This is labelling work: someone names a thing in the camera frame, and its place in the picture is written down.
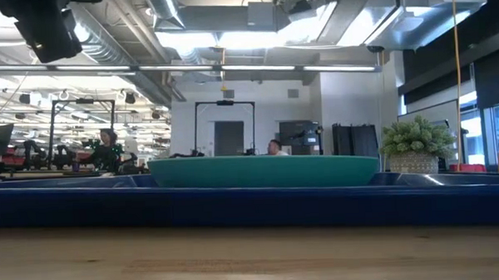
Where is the person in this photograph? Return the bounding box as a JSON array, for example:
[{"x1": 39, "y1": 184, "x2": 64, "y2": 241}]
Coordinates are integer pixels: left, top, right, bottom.
[
  {"x1": 76, "y1": 127, "x2": 126, "y2": 177},
  {"x1": 266, "y1": 138, "x2": 290, "y2": 157}
]

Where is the black cabinet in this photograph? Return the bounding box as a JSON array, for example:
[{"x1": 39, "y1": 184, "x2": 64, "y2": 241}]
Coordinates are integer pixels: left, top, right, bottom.
[{"x1": 331, "y1": 121, "x2": 379, "y2": 159}]

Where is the short yellow hanging cable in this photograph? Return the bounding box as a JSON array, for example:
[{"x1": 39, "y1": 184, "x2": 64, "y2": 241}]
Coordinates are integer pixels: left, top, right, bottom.
[{"x1": 218, "y1": 47, "x2": 229, "y2": 92}]

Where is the long yellow hanging cable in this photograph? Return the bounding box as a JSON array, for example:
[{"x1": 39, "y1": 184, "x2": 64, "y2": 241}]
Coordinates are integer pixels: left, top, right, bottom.
[{"x1": 450, "y1": 0, "x2": 465, "y2": 172}]

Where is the black gantry frame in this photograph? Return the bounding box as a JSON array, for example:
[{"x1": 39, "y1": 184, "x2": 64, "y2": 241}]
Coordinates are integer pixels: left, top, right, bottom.
[
  {"x1": 192, "y1": 98, "x2": 258, "y2": 159},
  {"x1": 46, "y1": 97, "x2": 118, "y2": 171}
]

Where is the grey partition panel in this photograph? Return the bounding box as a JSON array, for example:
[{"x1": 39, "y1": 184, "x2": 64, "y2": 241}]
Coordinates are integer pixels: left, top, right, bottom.
[{"x1": 396, "y1": 99, "x2": 461, "y2": 130}]

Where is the teal round plate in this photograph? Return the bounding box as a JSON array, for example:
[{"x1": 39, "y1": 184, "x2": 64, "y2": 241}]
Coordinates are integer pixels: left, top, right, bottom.
[{"x1": 147, "y1": 150, "x2": 381, "y2": 194}]

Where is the small potted green plant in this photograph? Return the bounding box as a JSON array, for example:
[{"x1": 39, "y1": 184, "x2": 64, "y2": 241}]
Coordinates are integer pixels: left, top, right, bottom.
[{"x1": 378, "y1": 114, "x2": 458, "y2": 177}]

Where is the black office machine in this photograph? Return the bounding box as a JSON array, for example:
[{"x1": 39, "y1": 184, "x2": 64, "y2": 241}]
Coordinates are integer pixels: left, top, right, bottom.
[{"x1": 278, "y1": 119, "x2": 324, "y2": 156}]

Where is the blue plastic tray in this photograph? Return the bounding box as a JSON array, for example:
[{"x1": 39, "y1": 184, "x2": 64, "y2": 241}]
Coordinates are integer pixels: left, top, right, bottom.
[{"x1": 0, "y1": 160, "x2": 499, "y2": 243}]

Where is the long ceiling light bar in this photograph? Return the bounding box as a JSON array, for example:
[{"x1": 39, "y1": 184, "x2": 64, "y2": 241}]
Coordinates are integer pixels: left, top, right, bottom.
[{"x1": 0, "y1": 51, "x2": 382, "y2": 86}]

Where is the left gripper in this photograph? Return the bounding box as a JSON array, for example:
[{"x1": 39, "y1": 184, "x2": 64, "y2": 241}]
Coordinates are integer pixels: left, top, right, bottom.
[{"x1": 0, "y1": 0, "x2": 106, "y2": 66}]

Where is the dark grey door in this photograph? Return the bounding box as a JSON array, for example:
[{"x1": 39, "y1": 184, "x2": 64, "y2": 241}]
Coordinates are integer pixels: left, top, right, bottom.
[{"x1": 213, "y1": 120, "x2": 246, "y2": 158}]

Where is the red low object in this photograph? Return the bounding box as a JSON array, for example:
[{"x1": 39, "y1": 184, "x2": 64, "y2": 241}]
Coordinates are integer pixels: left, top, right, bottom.
[{"x1": 448, "y1": 162, "x2": 487, "y2": 174}]

